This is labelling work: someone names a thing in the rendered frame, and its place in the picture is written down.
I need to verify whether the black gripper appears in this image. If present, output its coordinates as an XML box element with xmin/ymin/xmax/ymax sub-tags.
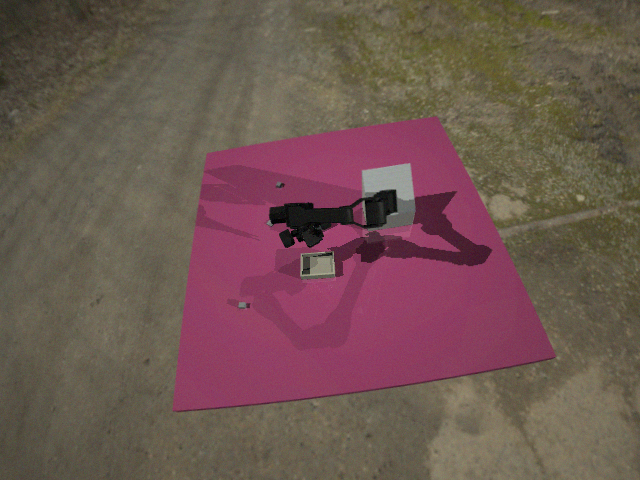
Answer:
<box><xmin>279</xmin><ymin>223</ymin><xmax>331</xmax><ymax>248</ymax></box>

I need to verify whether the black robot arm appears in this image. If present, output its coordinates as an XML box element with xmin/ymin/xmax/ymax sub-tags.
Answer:
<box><xmin>269</xmin><ymin>189</ymin><xmax>397</xmax><ymax>248</ymax></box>

